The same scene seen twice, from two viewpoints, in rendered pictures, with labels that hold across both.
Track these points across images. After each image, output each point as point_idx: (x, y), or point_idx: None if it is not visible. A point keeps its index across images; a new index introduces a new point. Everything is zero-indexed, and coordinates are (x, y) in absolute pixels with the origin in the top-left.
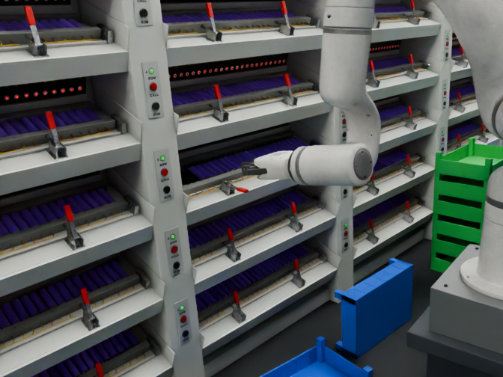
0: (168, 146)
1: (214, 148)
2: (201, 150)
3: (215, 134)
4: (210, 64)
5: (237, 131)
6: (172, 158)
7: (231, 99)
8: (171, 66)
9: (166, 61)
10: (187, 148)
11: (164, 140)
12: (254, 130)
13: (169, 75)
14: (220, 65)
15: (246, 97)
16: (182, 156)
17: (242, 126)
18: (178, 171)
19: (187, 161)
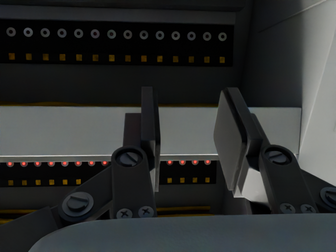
0: (329, 134)
1: (67, 9)
2: (107, 14)
3: (168, 129)
4: (79, 174)
5: (84, 121)
6: (333, 102)
7: (69, 159)
8: (167, 178)
9: None
10: (147, 29)
11: (335, 149)
12: (6, 108)
13: (168, 164)
14: (55, 170)
15: (18, 158)
16: (163, 13)
17: (69, 133)
18: (331, 64)
19: (161, 4)
